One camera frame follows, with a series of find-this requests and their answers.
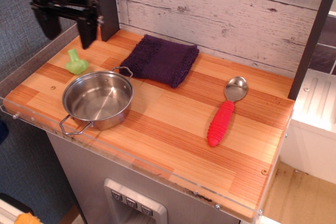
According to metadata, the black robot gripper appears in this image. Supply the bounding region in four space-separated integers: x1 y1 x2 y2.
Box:
31 0 103 49

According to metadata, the green toy vegetable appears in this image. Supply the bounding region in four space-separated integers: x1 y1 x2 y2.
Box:
65 49 89 75

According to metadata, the purple folded cloth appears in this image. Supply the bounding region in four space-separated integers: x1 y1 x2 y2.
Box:
120 35 199 88

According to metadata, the stainless steel pot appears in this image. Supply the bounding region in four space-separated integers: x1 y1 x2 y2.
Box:
59 67 134 135

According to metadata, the clear acrylic edge guard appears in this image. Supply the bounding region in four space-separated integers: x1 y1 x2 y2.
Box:
1 98 261 223

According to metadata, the grey toy fridge cabinet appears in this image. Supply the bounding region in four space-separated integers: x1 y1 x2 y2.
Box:
47 133 240 223

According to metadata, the silver dispenser button panel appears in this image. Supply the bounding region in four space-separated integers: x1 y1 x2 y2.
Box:
104 178 168 223

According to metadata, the orange object bottom left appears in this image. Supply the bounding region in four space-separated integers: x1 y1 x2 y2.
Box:
14 212 41 224

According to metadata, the white toy sink unit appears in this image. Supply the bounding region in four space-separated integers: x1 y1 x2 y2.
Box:
279 11 336 185

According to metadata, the dark left support post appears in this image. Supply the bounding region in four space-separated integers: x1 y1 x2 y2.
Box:
97 0 120 41

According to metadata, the dark support post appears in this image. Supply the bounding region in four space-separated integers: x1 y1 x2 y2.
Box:
288 0 333 100
97 0 120 41

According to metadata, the red handled metal spoon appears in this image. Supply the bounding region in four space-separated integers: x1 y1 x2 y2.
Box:
207 77 248 147

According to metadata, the dark right support post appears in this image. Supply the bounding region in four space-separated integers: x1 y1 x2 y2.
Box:
288 0 333 100

